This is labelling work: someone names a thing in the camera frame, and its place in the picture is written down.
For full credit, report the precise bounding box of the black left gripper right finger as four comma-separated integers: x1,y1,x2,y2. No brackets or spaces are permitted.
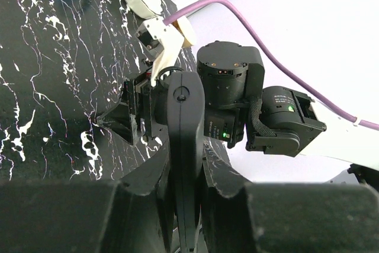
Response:
201,146,378,252

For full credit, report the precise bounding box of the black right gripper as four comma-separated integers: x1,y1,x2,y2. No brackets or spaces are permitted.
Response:
96,69,164,146

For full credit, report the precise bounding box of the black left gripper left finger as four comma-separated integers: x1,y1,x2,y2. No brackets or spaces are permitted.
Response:
1,143,172,252

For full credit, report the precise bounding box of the black remote control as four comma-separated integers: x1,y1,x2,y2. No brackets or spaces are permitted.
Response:
167,72,205,252

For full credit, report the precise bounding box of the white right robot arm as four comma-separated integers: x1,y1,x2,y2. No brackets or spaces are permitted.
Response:
97,41,326,157

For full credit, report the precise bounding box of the cream round bowl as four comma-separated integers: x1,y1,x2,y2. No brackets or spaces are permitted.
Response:
173,16,197,48

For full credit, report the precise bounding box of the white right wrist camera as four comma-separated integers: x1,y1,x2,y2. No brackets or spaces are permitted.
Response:
136,17,184,87

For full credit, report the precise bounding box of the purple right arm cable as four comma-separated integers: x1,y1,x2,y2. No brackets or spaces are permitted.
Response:
162,0,379,132

